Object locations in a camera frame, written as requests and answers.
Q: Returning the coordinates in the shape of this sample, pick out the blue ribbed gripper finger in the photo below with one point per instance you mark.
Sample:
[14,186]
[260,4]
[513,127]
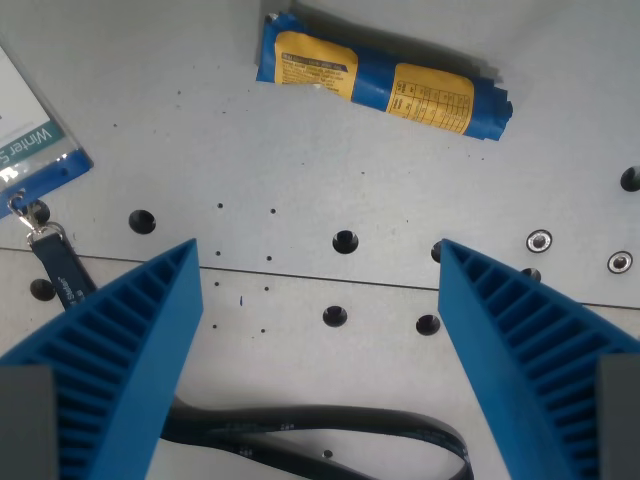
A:
[520,345]
[130,350]

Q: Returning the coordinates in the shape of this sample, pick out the silver table screw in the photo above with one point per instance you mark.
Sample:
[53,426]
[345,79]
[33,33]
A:
[539,241]
[619,262]

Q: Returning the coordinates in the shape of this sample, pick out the conference name badge card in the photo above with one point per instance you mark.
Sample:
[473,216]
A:
[35,140]

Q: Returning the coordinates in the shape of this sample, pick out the blue yellow snack wrapper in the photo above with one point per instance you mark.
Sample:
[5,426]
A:
[380,87]

